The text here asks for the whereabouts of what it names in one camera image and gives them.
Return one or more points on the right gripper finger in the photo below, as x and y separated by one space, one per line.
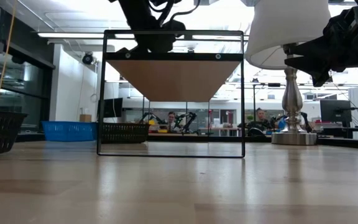
317 70
309 49

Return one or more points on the background black robot arm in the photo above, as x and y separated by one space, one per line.
188 119
151 117

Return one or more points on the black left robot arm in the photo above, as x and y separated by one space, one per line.
135 12

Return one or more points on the white shade silver table lamp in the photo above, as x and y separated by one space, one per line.
278 28

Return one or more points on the black monitor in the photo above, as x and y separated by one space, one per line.
113 107
336 110

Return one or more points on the white ceiling light strip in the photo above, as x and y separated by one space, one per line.
70 35

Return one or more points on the brown cardboard box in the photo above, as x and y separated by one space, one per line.
85 118

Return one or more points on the person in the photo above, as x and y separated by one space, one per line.
171 119
259 124

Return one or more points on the blue plastic basket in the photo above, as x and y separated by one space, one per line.
68 131

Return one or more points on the black round mounted camera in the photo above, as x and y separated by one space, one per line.
87 58
191 50

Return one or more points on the wooden shelf black metal frame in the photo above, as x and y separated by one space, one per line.
176 81

